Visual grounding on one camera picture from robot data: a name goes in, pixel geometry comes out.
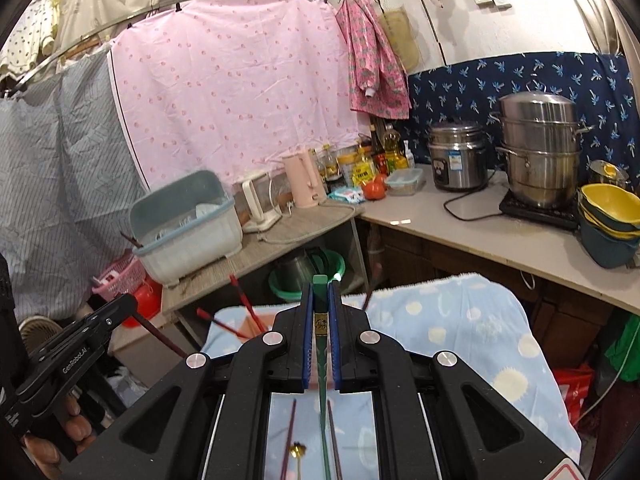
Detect purple chopstick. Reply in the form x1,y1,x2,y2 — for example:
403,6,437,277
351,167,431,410
282,399,298,480

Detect yellow loofah net bag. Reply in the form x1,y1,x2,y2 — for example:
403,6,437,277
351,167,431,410
377,0,423,73

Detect white dotted hanging garment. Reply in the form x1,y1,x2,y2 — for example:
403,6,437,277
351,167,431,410
0,0,61,78

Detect pink floral smock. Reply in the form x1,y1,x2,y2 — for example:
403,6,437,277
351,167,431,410
335,0,412,121

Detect pink electric kettle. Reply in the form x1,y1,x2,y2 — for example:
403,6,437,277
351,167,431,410
281,149,326,209

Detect green plastic bag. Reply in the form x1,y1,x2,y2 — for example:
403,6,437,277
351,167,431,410
605,312,640,381

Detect beige round fan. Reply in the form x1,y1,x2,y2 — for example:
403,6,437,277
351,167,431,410
19,315,61,356

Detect red cardboard box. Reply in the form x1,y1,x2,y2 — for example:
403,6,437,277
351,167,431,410
552,365,596,411

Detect blue printed wall cloth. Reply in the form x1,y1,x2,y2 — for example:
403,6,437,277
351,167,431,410
407,51,640,191

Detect steel rice cooker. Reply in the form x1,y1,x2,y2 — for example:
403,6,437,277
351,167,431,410
427,121,490,192

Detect black power cable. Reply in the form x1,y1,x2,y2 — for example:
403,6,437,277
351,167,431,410
444,182,511,222

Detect grey striped hanging cloth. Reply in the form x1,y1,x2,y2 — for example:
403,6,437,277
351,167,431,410
0,42,146,321

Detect small steel bowl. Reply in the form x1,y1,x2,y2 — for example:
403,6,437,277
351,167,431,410
587,159,632,191

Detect beige curtain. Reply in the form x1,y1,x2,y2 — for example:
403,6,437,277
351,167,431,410
560,0,640,61

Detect steel steamer pot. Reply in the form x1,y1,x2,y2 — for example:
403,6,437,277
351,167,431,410
492,91,593,209

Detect grey dish drainer tub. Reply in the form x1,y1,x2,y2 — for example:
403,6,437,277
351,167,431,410
129,170,244,288

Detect beige kitchen counter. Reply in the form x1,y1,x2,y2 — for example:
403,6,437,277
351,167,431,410
357,162,640,316

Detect cooking oil bottle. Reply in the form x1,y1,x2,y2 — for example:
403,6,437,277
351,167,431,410
382,122,408,171

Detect gold flower spoon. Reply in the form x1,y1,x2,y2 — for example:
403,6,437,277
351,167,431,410
290,441,308,480

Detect brown chopstick right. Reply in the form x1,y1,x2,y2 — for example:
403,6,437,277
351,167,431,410
326,400,346,480

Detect green chopstick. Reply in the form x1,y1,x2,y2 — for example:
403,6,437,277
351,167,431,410
312,274,333,480

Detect green plastic basin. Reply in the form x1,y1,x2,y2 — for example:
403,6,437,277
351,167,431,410
268,249,347,303

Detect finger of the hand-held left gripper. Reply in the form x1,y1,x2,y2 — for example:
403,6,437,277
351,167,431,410
55,294,139,356

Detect pink dotted hanging cloth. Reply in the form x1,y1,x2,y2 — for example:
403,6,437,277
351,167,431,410
107,0,373,196

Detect red plastic basin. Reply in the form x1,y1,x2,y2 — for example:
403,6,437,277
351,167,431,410
122,282,163,328

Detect stacked teal yellow bowls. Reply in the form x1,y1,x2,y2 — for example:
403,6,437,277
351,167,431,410
577,183,640,268

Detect clear food container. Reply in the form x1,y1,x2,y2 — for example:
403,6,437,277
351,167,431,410
385,167,426,197

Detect dark sauce bottle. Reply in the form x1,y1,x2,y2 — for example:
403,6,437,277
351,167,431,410
370,125,386,171

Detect maroon chopstick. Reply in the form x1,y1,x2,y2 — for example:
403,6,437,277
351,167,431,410
134,314,187,359

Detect black induction cooker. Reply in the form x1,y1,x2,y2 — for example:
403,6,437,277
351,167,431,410
498,187,583,232

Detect white kitchen appliance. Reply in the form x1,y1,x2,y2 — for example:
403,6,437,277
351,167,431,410
241,172,281,233

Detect grey wooden side table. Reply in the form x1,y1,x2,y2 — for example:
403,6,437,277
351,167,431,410
161,202,366,351

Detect blue dotted tablecloth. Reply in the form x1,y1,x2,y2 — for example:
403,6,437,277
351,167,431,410
202,272,583,480

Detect person's left hand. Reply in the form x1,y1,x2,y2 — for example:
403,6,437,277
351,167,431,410
22,395,98,468

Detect blue wipes packet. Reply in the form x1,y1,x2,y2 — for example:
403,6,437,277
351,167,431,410
327,186,366,204

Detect pink plastic basket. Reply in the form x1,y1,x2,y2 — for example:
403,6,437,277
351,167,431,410
91,255,146,298

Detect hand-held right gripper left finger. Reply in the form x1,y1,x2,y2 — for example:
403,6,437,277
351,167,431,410
60,282,316,480

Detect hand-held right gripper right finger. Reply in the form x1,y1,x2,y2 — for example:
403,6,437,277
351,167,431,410
327,281,581,480

